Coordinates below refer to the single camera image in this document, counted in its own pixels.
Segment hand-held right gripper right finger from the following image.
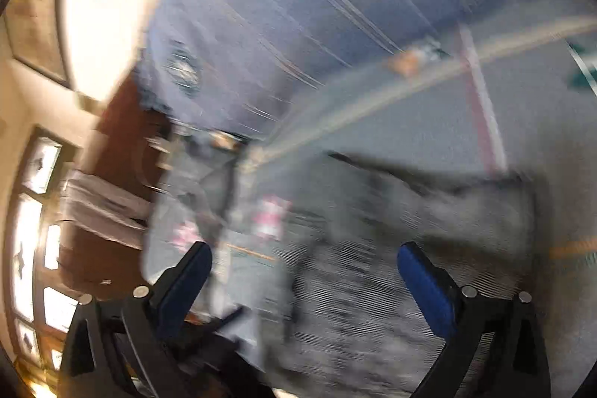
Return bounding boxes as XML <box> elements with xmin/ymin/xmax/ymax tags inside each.
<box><xmin>397</xmin><ymin>242</ymin><xmax>551</xmax><ymax>398</ymax></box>

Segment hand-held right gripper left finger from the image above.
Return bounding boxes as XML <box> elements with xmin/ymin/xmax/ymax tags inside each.
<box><xmin>58</xmin><ymin>242</ymin><xmax>213</xmax><ymax>398</ymax></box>

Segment grey striped pants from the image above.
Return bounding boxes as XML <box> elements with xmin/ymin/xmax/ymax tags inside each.
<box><xmin>280</xmin><ymin>151</ymin><xmax>542</xmax><ymax>398</ymax></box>

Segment white folded cloth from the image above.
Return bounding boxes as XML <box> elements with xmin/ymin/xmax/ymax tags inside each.
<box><xmin>63</xmin><ymin>176</ymin><xmax>150</xmax><ymax>250</ymax></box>

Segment brown wooden cabinet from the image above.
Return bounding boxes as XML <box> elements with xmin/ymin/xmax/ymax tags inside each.
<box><xmin>60</xmin><ymin>72</ymin><xmax>187</xmax><ymax>301</ymax></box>

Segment grey woven bed sheet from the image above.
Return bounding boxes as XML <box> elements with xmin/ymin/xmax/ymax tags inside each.
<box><xmin>140</xmin><ymin>13</ymin><xmax>597</xmax><ymax>398</ymax></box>

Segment window with wooden frame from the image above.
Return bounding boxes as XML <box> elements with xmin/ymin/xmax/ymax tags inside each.
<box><xmin>7</xmin><ymin>130</ymin><xmax>80</xmax><ymax>385</ymax></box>

